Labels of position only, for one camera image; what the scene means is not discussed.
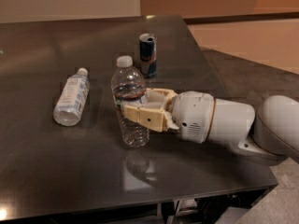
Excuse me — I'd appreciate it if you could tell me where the white labelled water bottle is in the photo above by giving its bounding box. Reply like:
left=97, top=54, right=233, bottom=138
left=53, top=68, right=90, bottom=127

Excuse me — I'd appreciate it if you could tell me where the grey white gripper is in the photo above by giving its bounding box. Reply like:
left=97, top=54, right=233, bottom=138
left=122, top=88, right=215, bottom=144

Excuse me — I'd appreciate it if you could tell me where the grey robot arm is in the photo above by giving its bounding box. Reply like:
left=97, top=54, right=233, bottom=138
left=121, top=89, right=299, bottom=165

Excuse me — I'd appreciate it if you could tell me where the clear crinkled water bottle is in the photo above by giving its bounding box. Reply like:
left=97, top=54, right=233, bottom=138
left=111, top=56, right=150, bottom=148

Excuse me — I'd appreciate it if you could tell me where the blue silver energy drink can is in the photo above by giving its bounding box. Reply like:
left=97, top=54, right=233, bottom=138
left=139, top=34, right=157, bottom=78

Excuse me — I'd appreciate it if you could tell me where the dark equipment under table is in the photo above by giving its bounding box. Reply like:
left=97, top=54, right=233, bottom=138
left=162, top=192, right=253, bottom=224

